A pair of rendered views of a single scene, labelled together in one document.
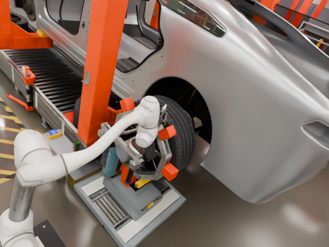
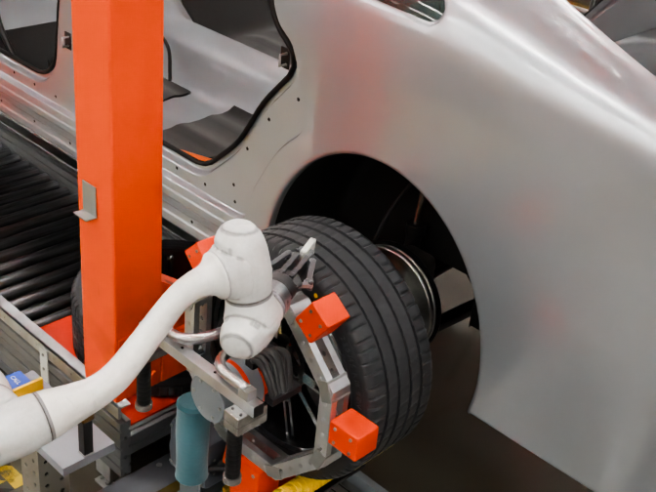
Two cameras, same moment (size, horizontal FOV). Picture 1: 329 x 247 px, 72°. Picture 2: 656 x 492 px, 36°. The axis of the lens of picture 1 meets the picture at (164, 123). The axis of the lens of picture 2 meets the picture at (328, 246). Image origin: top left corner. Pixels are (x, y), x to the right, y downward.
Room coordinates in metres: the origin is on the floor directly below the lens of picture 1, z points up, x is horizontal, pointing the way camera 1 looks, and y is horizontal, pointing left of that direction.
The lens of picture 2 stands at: (-0.67, -0.43, 2.41)
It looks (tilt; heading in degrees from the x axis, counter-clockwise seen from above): 30 degrees down; 12
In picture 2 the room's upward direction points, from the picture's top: 6 degrees clockwise
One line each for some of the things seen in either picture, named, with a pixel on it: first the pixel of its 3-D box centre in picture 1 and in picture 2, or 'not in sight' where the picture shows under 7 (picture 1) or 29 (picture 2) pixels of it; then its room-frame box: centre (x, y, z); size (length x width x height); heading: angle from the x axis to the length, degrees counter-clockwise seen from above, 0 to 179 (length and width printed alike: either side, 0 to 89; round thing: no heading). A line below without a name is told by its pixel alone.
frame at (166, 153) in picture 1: (139, 144); (261, 371); (1.31, 0.12, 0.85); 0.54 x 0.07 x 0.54; 60
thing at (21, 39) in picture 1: (31, 34); not in sight; (2.80, 2.10, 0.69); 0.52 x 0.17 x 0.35; 150
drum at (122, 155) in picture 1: (132, 148); (239, 382); (1.24, 0.16, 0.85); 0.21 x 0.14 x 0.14; 150
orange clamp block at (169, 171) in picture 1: (169, 171); (352, 434); (1.15, -0.16, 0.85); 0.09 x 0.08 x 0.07; 60
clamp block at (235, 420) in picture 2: (136, 162); (245, 415); (1.04, 0.07, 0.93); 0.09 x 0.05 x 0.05; 150
